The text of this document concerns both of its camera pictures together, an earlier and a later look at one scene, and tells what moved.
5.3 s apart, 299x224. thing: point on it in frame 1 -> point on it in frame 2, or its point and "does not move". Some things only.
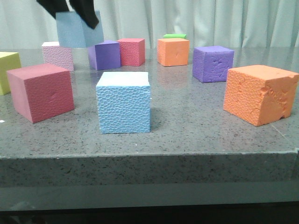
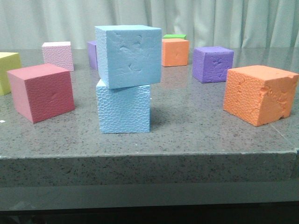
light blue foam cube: (73, 31) -> (129, 55)
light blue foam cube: (124, 102) does not move
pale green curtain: (240, 24) does not move
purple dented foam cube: (210, 63) does not move
